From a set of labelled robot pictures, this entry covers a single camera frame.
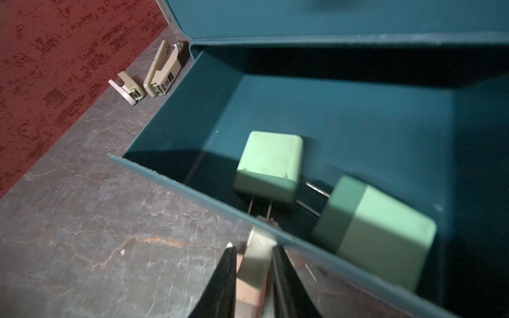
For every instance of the small beige staple remover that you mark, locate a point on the small beige staple remover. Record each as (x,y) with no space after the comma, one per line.
(127,88)

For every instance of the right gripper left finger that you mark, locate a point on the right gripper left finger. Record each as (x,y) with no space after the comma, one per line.
(219,296)

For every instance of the beige stapler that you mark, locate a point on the beige stapler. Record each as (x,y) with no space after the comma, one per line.
(166,66)

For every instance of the pink plug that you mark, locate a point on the pink plug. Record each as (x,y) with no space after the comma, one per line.
(253,302)

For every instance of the teal drawer cabinet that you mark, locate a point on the teal drawer cabinet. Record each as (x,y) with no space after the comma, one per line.
(409,96)

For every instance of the green plug large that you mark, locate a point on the green plug large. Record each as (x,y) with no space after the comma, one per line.
(377,231)

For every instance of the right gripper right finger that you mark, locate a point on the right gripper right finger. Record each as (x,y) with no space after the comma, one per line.
(290,297)

